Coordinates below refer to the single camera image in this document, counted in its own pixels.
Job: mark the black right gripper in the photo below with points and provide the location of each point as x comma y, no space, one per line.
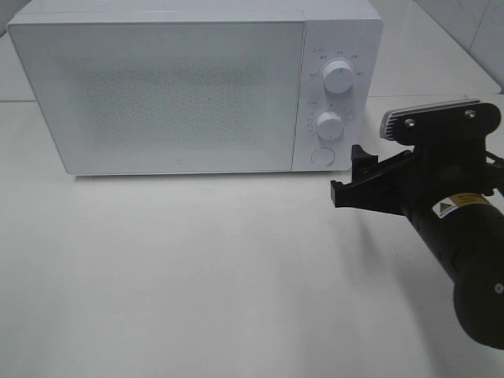
443,181

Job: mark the round white door button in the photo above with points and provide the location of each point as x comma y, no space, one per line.
323,157

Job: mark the white dial knob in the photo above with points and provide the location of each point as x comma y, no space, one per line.
329,125
338,76

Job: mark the white microwave door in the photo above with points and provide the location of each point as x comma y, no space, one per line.
166,98

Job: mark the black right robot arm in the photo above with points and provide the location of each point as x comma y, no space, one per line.
471,253

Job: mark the white microwave oven body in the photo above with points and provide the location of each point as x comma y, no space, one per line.
348,29

